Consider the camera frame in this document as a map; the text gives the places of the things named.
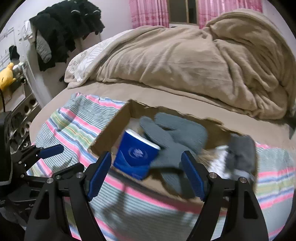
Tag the grey padded garment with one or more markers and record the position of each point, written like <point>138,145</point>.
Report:
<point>44,48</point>

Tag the beige fleece blanket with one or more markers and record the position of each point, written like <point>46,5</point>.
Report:
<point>185,64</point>

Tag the blue tissue packet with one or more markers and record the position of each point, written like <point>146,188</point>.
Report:
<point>134,155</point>

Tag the pile of black clothes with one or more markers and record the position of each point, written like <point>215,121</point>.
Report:
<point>60,30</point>

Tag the striped multicolour cloth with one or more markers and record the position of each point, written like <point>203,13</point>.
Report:
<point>76,129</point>

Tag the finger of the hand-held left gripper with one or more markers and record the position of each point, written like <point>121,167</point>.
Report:
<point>67,169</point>
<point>52,150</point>

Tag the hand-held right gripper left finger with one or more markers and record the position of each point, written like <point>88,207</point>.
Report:
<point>98,176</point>

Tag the cardboard box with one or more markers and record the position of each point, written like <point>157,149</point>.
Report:
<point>108,136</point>

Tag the pink curtain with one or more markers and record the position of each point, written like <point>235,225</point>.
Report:
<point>226,11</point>
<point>148,14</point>

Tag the clear bag of cotton swabs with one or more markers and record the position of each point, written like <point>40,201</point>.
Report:
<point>219,157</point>

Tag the dark window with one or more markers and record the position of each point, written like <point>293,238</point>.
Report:
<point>182,11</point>

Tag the grey dotted knit glove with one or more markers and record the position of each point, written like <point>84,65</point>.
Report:
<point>175,139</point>
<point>240,153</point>

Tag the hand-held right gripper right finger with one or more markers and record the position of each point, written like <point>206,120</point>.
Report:
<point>193,176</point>

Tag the yellow plush toy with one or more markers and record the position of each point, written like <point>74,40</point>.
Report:
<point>6,76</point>

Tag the grey metal rack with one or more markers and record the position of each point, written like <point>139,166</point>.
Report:
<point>23,115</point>

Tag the bed with beige sheet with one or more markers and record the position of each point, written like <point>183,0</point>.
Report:
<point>161,98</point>

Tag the white floral quilt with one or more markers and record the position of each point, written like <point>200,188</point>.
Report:
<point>85,62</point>

